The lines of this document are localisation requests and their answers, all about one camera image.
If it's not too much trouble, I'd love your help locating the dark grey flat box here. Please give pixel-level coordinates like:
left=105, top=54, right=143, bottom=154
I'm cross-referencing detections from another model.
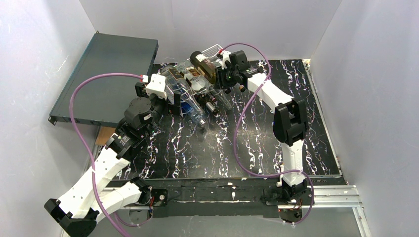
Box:
left=48, top=32, right=159, bottom=127

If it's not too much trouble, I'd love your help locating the olive wine bottle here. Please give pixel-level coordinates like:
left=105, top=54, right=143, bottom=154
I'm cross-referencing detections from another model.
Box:
left=190, top=51, right=217, bottom=84

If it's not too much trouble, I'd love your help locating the clear square liquor bottle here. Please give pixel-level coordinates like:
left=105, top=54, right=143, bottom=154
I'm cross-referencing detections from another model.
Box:
left=176, top=65, right=210, bottom=95

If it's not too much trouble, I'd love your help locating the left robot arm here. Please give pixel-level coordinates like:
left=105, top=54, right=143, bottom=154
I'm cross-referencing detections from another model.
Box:
left=44, top=82, right=181, bottom=237

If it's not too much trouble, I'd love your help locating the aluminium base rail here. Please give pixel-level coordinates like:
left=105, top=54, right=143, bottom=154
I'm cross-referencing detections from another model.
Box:
left=65, top=185, right=373, bottom=237

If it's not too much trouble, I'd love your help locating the dark green wine bottle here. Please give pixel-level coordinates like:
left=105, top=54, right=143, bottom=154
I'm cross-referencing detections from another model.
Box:
left=199, top=94, right=219, bottom=115

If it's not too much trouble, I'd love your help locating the blue glass bottle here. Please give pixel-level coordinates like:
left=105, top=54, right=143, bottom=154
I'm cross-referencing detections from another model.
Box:
left=177, top=84, right=207, bottom=128

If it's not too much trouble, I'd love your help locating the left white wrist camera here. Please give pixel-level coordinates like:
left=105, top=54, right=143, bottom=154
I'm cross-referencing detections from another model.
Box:
left=141, top=74, right=167, bottom=100

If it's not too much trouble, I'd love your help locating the clear round bottle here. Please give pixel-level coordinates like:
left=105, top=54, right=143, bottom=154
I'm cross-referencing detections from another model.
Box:
left=160, top=65, right=207, bottom=129

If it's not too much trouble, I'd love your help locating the white wire wine rack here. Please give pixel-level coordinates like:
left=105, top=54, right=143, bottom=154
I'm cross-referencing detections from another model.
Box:
left=157, top=44, right=243, bottom=118

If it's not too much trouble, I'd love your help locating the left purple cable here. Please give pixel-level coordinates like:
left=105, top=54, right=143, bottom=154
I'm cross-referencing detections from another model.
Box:
left=69, top=72, right=148, bottom=237

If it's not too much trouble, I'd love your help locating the brown wooden board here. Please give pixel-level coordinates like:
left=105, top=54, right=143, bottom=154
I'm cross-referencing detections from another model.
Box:
left=95, top=127, right=115, bottom=146

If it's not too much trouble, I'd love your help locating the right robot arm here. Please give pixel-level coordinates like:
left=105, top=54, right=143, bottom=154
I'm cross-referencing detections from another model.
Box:
left=215, top=49, right=314, bottom=225

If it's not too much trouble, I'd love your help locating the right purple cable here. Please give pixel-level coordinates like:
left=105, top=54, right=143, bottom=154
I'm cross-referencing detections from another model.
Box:
left=221, top=42, right=316, bottom=225

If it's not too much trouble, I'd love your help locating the purple cable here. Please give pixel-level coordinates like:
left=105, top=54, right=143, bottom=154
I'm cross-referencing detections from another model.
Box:
left=221, top=42, right=316, bottom=225
left=69, top=72, right=148, bottom=237

